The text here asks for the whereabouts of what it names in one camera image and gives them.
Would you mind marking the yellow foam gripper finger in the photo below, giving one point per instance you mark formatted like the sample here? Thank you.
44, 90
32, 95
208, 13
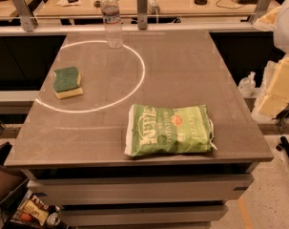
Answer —
279, 85
271, 105

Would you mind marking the green jalapeno chip bag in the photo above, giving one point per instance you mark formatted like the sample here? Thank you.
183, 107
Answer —
153, 130

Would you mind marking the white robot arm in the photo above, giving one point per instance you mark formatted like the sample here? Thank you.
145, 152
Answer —
280, 19

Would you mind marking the clear plastic water bottle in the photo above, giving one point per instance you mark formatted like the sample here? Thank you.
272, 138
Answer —
112, 23

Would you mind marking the brown snack bag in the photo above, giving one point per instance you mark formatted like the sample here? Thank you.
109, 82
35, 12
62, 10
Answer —
35, 207

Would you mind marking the black pole on floor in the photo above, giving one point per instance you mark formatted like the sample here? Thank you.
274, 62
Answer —
283, 145

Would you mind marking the upper metal drawer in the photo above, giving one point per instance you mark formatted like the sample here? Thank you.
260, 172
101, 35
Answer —
131, 190

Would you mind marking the metal drawer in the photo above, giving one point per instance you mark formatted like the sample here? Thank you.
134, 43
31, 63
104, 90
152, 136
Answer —
131, 190
143, 216

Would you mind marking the lower metal drawer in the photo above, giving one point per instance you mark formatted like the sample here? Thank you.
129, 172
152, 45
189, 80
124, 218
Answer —
143, 216

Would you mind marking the green and yellow sponge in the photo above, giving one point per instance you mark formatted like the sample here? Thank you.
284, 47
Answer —
67, 82

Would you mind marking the brown bin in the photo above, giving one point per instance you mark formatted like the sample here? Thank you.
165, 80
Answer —
9, 179

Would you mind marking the right metal bracket post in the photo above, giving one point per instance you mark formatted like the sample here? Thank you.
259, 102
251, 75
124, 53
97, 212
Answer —
261, 2

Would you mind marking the metal bracket post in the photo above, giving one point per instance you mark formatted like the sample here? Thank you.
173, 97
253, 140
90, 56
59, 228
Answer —
28, 21
142, 14
261, 2

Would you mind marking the centre metal bracket post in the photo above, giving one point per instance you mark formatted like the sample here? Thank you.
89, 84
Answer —
142, 14

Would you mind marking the left metal bracket post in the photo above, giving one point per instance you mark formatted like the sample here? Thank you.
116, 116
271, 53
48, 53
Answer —
28, 21

